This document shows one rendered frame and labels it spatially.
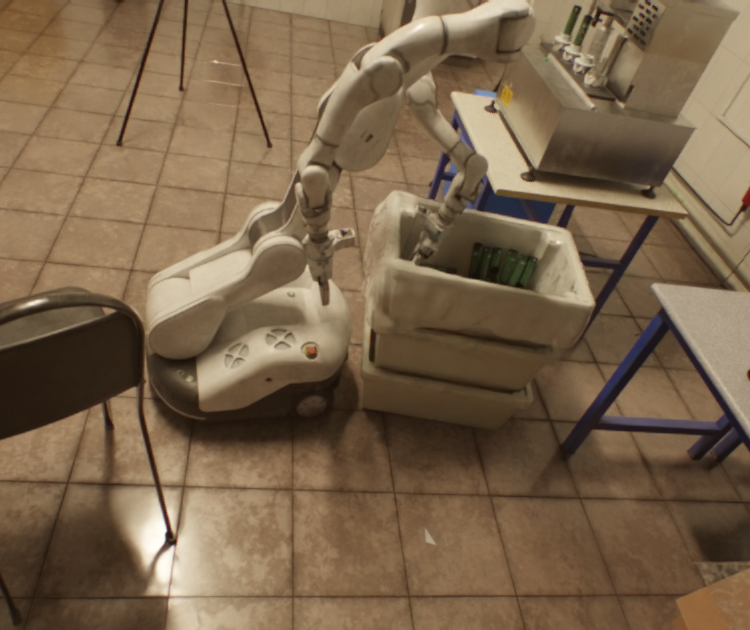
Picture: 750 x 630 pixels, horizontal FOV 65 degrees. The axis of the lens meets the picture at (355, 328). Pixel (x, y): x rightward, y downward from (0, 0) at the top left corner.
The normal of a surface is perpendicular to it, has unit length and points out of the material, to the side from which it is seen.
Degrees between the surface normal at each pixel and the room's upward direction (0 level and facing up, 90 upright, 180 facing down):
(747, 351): 0
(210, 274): 29
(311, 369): 90
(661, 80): 90
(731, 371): 0
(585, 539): 0
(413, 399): 96
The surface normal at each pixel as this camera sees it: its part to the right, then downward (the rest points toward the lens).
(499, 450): 0.18, -0.71
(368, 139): 0.24, 0.69
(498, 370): -0.08, 0.75
